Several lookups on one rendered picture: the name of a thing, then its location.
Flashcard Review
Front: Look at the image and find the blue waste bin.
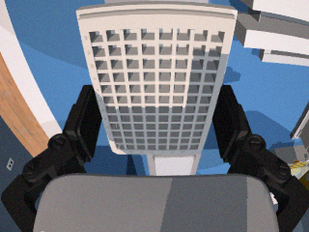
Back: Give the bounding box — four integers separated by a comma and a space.
83, 146, 137, 175

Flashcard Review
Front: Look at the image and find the yellow open-top bin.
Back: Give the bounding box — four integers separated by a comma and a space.
299, 170, 309, 190

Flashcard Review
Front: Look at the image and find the blue bench mat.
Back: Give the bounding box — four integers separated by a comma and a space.
4, 0, 309, 175

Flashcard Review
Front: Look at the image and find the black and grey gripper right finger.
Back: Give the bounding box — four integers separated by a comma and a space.
212, 85, 309, 232

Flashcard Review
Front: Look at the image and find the white well plate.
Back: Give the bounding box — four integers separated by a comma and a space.
76, 1, 238, 155

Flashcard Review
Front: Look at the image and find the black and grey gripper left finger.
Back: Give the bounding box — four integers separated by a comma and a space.
1, 84, 102, 232

